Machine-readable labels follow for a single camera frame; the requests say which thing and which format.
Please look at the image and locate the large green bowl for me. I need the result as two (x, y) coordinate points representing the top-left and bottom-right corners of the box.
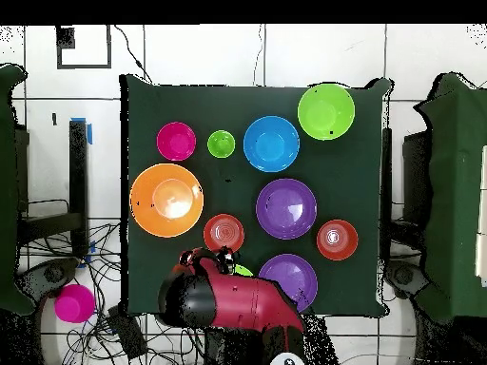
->
(297, 83), (356, 142)

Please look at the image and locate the pink bowl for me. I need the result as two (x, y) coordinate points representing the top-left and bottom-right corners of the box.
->
(156, 121), (198, 162)

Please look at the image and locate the blue bowl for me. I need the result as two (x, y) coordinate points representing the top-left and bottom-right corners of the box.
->
(243, 115), (301, 173)

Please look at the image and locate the large orange bowl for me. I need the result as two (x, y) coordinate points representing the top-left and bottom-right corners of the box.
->
(129, 163), (205, 239)

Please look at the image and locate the red-orange bowl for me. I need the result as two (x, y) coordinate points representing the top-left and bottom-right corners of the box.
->
(203, 213), (245, 254)
(316, 219), (360, 262)

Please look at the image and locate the dark green table cloth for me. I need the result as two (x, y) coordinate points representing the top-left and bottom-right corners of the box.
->
(119, 73), (393, 318)

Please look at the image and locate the green cup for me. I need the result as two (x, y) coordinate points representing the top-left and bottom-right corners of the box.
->
(206, 129), (237, 160)

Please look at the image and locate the purple bowl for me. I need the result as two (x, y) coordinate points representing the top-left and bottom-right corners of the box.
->
(258, 253), (319, 313)
(255, 178), (318, 240)

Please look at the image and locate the tangle of black cables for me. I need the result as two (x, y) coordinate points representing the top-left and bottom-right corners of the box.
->
(16, 197), (208, 365)

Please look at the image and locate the black power adapter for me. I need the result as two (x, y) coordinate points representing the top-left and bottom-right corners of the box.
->
(106, 305), (148, 360)

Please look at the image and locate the pink cup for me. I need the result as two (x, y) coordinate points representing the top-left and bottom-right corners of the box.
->
(53, 283), (96, 324)

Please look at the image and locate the black cable with connector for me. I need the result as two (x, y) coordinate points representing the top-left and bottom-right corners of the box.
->
(113, 24), (154, 86)

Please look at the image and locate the green cloth covered table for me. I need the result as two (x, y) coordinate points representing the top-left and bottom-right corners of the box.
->
(413, 71), (487, 326)
(0, 63), (36, 317)

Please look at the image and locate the black metal stool frame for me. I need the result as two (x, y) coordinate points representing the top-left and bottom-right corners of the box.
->
(16, 119), (90, 259)

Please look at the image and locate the black grey base foot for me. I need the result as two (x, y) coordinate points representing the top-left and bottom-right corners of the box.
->
(16, 257), (81, 303)
(383, 260), (431, 299)

